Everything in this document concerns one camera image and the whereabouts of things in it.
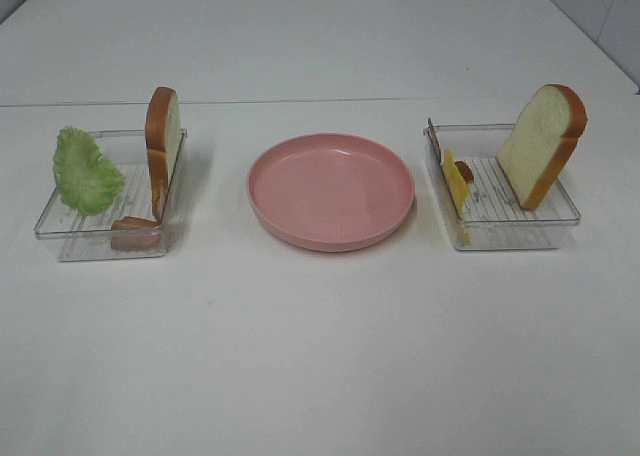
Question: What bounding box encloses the bacon strip from tray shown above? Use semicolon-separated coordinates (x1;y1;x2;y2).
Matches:
427;119;474;183
111;182;167;253

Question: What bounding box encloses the clear plastic tray left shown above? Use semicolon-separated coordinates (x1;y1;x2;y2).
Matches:
33;128;189;263

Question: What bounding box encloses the pink round plate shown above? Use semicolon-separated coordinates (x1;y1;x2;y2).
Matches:
247;133;415;252

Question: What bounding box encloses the clear plastic tray right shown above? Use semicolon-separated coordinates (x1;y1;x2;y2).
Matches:
423;122;581;251

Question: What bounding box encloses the bread slice from tray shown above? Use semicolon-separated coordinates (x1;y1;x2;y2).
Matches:
145;87;181;194

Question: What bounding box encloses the yellow cheese slice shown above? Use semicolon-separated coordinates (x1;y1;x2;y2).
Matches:
442;148;472;248

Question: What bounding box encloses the bread slice in right tray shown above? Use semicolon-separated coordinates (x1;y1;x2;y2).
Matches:
496;84;588;210

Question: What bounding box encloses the green lettuce leaf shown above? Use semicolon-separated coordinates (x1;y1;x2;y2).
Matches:
53;126;125;216

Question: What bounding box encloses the clear plastic tray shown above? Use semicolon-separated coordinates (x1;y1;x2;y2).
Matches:
423;122;581;251
33;128;189;263

